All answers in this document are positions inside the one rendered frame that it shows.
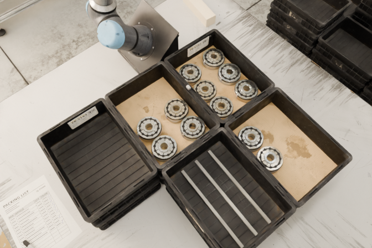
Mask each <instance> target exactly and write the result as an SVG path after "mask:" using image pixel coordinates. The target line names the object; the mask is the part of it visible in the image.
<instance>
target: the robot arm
mask: <svg viewBox="0 0 372 248"><path fill-rule="evenodd" d="M116 6H117V2H116V0H89V1H87V3H86V11H87V14H88V16H89V18H90V19H91V20H92V22H93V23H94V25H95V27H96V28H97V33H98V35H97V37H98V39H99V41H100V43H101V44H102V45H103V46H105V47H107V48H110V49H118V50H125V51H128V52H129V53H131V54H132V55H134V56H145V55H146V54H147V53H148V52H149V51H150V49H151V47H152V43H153V37H152V33H151V31H150V29H149V28H148V27H146V26H144V25H134V26H130V25H126V24H125V23H124V22H123V20H122V19H121V18H120V16H119V15H118V14H117V12H116Z"/></svg>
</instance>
